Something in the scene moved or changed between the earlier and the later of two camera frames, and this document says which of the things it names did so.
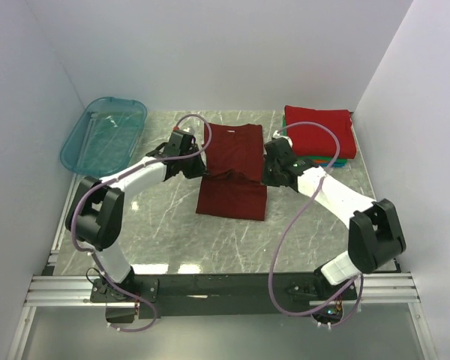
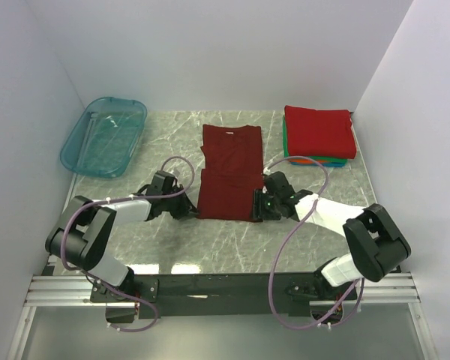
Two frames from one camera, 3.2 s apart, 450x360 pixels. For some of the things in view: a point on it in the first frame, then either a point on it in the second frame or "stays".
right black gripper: [265, 178] to [259, 211]
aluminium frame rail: [376, 289] stays
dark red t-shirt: [234, 185] stays
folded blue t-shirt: [339, 165] stays
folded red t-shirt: [313, 140] stays
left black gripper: [199, 170] to [187, 208]
